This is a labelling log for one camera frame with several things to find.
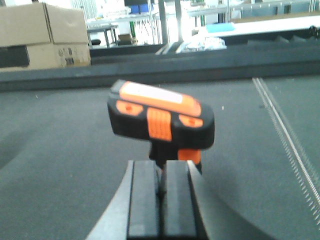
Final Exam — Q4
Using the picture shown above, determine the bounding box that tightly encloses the blue plastic crate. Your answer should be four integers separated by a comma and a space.
129, 3, 149, 14

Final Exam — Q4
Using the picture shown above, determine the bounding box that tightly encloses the dark raised table ledge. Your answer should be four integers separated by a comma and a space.
0, 26, 320, 92

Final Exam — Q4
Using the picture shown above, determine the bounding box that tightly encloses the white work table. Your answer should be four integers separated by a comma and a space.
199, 15, 320, 38

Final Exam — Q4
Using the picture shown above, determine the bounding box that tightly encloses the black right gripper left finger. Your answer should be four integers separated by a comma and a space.
86, 160, 160, 240

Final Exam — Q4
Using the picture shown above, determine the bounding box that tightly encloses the orange black barcode scanner gun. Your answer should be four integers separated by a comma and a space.
107, 79, 215, 172

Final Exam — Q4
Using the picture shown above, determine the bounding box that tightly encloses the clear plastic bag pile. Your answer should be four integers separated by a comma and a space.
175, 35, 227, 54

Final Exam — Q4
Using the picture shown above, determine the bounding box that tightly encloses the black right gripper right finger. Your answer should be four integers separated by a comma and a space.
161, 160, 273, 240

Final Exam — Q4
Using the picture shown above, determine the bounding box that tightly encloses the upper stacked cardboard box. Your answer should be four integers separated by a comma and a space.
0, 2, 88, 47

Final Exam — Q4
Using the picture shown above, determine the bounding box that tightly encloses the light blue foam sheet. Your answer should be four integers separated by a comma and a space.
205, 22, 235, 33

